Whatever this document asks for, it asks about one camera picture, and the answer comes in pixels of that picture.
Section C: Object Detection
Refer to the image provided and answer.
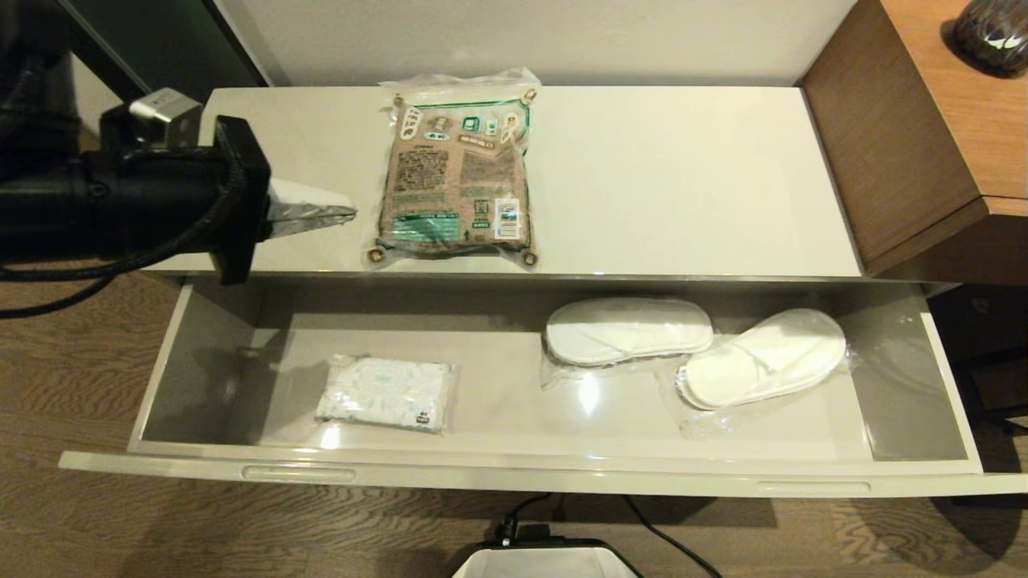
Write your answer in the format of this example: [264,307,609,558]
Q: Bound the brown printed snack bag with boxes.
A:
[373,68,543,272]

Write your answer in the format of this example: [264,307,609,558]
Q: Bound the beige cabinet drawer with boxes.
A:
[58,277,1028,499]

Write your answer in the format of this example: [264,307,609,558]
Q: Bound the white slippers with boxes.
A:
[540,297,716,390]
[659,308,859,438]

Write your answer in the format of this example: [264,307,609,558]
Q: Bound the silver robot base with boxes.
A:
[452,539,643,578]

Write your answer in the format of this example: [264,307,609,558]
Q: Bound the dark glass door panel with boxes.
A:
[60,0,270,101]

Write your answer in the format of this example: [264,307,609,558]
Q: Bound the white tissue pack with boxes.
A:
[316,354,457,435]

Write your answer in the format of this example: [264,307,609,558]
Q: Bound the brown wooden side table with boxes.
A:
[799,0,1028,287]

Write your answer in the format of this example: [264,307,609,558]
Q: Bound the dark round vase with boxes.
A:
[952,0,1028,79]

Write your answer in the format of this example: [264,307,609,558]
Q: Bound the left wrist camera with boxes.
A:
[100,87,203,153]

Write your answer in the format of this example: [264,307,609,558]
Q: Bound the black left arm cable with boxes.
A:
[0,161,242,320]

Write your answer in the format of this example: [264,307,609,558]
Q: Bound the black base cable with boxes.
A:
[496,494,724,578]

